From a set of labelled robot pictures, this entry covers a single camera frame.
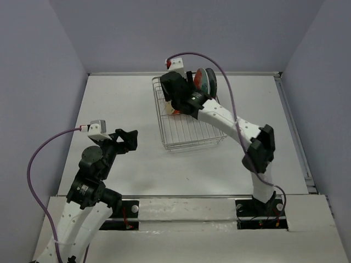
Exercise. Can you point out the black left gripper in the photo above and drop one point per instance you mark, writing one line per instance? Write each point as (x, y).
(130, 142)

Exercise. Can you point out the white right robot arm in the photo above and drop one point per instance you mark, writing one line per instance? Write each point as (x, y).
(257, 142)

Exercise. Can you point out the stainless wire dish rack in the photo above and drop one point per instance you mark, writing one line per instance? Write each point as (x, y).
(179, 132)

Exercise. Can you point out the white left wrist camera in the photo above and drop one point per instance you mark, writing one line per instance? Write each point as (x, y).
(96, 130)

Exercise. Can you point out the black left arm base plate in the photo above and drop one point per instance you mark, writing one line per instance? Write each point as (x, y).
(125, 219)

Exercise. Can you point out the cream floral small plate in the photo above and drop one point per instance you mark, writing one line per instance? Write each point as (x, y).
(169, 109)

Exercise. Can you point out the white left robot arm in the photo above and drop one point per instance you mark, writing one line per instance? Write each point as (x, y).
(88, 202)

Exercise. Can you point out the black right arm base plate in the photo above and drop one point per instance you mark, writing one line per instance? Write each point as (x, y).
(250, 218)

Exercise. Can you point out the teal round plate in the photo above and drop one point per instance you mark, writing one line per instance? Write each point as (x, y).
(212, 82)

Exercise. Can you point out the red and teal floral plate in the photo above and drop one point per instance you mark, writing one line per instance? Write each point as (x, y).
(201, 80)

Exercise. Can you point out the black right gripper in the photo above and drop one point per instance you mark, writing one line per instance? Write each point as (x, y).
(190, 81)

